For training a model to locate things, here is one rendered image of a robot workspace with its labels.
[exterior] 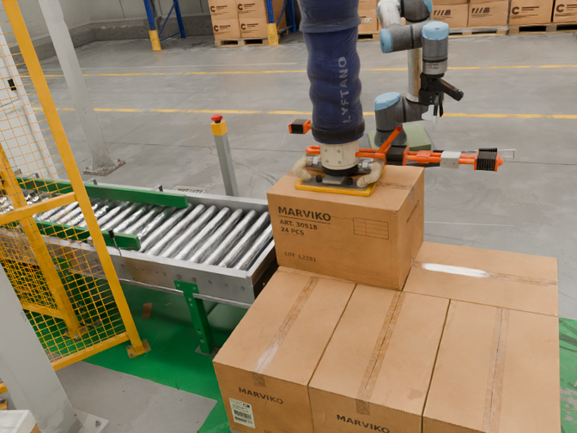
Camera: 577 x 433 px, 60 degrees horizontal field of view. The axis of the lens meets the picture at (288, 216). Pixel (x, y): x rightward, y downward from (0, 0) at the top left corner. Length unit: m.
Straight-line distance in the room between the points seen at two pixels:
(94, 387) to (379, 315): 1.58
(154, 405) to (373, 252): 1.33
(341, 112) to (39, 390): 1.72
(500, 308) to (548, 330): 0.19
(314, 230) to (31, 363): 1.31
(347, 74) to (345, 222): 0.60
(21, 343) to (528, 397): 1.90
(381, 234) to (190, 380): 1.29
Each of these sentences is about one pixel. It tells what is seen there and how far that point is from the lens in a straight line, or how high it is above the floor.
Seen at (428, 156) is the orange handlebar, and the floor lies 1.09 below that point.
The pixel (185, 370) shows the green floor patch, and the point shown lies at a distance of 2.83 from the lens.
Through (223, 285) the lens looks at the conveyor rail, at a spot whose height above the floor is 0.52.
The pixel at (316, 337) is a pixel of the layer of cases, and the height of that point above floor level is 0.54.
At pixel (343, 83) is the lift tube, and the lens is 2.03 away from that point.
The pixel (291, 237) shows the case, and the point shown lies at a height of 0.72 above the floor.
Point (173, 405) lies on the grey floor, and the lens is 2.69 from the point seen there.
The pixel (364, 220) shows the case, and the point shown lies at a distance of 2.08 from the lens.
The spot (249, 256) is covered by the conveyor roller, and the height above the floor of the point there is 0.54.
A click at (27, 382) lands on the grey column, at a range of 2.45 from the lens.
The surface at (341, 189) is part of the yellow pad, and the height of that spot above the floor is 0.96.
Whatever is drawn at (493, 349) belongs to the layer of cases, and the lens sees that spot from 2.03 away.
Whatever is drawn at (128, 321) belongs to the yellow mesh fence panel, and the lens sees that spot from 2.90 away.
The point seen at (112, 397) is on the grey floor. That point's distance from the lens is 2.86.
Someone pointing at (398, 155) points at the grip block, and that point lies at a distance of 2.10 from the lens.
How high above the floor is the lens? 1.96
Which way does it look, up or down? 30 degrees down
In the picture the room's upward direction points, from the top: 8 degrees counter-clockwise
